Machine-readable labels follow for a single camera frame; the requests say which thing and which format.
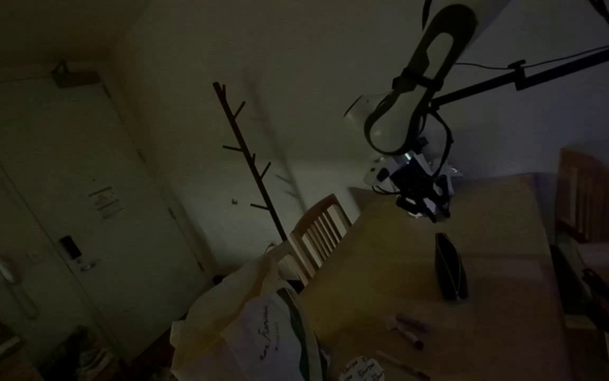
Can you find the black coat rack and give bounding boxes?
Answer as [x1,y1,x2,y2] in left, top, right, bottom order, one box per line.
[212,83,287,242]

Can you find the black zip pouch bag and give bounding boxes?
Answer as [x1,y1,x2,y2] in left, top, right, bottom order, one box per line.
[435,233,470,303]

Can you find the thin pen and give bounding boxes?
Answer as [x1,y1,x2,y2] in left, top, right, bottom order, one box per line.
[375,350,432,381]

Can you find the wooden chair behind table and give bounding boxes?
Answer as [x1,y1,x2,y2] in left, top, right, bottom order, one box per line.
[290,194,350,283]

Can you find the wooden chair at right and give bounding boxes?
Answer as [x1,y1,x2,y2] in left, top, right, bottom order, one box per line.
[549,146,609,334]

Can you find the small purple tube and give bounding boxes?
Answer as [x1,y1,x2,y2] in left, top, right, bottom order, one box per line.
[389,316,428,350]

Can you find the white door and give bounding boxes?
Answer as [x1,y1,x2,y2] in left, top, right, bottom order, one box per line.
[0,81,204,359]

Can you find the white and green shopping bag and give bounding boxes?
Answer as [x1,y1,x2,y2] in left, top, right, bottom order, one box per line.
[169,255,324,381]

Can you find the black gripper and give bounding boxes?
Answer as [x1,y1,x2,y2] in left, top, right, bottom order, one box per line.
[389,158,453,221]

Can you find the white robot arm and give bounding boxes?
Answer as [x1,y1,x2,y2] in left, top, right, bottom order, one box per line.
[361,0,510,221]

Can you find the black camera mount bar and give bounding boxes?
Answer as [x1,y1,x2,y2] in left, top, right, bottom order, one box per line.
[432,44,609,110]

